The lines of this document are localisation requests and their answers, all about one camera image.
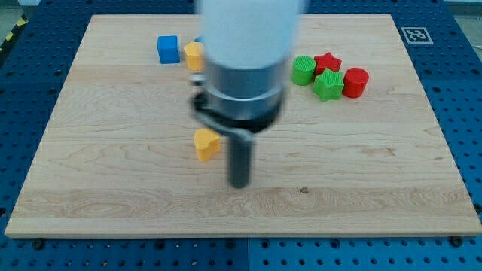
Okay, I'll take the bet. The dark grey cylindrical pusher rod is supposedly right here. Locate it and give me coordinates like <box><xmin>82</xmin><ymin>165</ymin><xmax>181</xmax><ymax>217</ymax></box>
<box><xmin>228</xmin><ymin>137</ymin><xmax>253</xmax><ymax>188</ymax></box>

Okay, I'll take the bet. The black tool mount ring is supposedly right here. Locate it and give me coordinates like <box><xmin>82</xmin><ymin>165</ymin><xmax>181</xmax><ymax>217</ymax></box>
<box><xmin>190</xmin><ymin>92</ymin><xmax>282</xmax><ymax>141</ymax></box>

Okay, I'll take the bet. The yellow heart block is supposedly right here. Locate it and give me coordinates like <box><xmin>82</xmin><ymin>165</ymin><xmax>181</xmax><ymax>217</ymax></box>
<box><xmin>194</xmin><ymin>128</ymin><xmax>221</xmax><ymax>162</ymax></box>

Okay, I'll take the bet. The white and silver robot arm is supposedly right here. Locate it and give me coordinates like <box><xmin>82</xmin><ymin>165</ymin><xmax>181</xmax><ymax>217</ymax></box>
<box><xmin>191</xmin><ymin>0</ymin><xmax>307</xmax><ymax>188</ymax></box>

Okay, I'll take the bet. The green cylinder block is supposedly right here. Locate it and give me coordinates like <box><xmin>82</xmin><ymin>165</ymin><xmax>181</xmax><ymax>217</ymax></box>
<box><xmin>291</xmin><ymin>56</ymin><xmax>316</xmax><ymax>86</ymax></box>

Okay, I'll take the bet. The yellow pentagon block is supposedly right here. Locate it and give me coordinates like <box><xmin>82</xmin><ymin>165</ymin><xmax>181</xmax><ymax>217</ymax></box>
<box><xmin>183</xmin><ymin>41</ymin><xmax>204</xmax><ymax>72</ymax></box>

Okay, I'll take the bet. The green star block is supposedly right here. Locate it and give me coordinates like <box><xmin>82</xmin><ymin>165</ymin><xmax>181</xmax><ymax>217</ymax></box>
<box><xmin>313</xmin><ymin>69</ymin><xmax>344</xmax><ymax>102</ymax></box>

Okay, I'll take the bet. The red star block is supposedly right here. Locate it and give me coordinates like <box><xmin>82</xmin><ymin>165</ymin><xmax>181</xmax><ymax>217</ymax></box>
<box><xmin>313</xmin><ymin>52</ymin><xmax>342</xmax><ymax>76</ymax></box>

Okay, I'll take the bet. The blue cube block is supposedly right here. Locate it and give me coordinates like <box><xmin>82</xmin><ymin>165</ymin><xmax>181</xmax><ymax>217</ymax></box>
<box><xmin>157</xmin><ymin>35</ymin><xmax>180</xmax><ymax>64</ymax></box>

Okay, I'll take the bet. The wooden board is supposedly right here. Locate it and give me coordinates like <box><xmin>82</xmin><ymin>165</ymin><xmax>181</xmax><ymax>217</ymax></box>
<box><xmin>5</xmin><ymin>14</ymin><xmax>481</xmax><ymax>239</ymax></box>

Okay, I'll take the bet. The red cylinder block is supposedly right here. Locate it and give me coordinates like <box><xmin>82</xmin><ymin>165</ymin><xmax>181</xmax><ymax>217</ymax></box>
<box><xmin>342</xmin><ymin>67</ymin><xmax>370</xmax><ymax>99</ymax></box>

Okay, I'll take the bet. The white fiducial marker tag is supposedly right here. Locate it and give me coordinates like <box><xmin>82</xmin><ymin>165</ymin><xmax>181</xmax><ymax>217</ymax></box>
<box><xmin>401</xmin><ymin>26</ymin><xmax>433</xmax><ymax>44</ymax></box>

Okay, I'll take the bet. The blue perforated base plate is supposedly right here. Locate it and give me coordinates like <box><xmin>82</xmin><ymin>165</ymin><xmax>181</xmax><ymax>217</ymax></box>
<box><xmin>1</xmin><ymin>0</ymin><xmax>481</xmax><ymax>270</ymax></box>

